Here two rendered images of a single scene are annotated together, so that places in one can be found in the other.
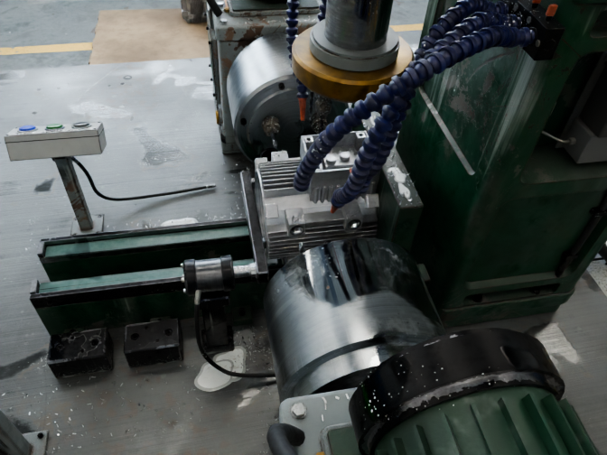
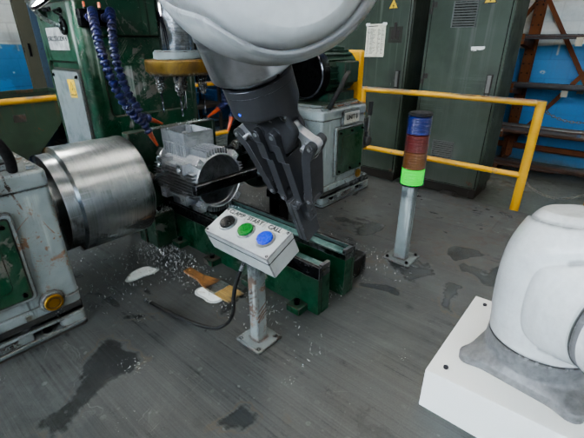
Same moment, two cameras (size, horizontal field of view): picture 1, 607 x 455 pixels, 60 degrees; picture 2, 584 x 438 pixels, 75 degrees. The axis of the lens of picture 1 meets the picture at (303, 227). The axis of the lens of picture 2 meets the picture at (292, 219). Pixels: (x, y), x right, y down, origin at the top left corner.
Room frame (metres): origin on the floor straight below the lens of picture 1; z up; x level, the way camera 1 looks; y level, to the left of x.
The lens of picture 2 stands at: (1.10, 1.06, 1.37)
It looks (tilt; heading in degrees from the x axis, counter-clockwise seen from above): 25 degrees down; 236
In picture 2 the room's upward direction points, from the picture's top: straight up
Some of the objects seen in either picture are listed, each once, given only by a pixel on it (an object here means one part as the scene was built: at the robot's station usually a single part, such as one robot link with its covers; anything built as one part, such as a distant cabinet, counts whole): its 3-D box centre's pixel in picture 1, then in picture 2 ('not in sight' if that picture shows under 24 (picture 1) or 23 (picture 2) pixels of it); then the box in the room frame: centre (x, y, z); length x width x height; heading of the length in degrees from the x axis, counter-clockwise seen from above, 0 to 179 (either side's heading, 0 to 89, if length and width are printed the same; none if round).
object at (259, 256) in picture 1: (252, 223); (231, 179); (0.66, 0.09, 1.01); 0.26 x 0.04 x 0.03; 14
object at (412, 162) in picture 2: not in sight; (414, 159); (0.29, 0.44, 1.10); 0.06 x 0.06 x 0.04
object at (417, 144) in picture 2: not in sight; (416, 142); (0.29, 0.44, 1.14); 0.06 x 0.06 x 0.04
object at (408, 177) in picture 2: not in sight; (412, 175); (0.29, 0.44, 1.05); 0.06 x 0.06 x 0.04
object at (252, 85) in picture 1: (282, 90); (74, 197); (1.06, 0.07, 1.04); 0.37 x 0.25 x 0.25; 14
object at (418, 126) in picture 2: not in sight; (419, 124); (0.29, 0.44, 1.19); 0.06 x 0.06 x 0.04
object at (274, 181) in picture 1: (312, 206); (199, 173); (0.71, -0.01, 1.02); 0.20 x 0.19 x 0.19; 104
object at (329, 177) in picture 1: (338, 166); (188, 140); (0.72, -0.05, 1.11); 0.12 x 0.11 x 0.07; 104
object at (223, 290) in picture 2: not in sight; (210, 282); (0.81, 0.25, 0.80); 0.21 x 0.05 x 0.01; 106
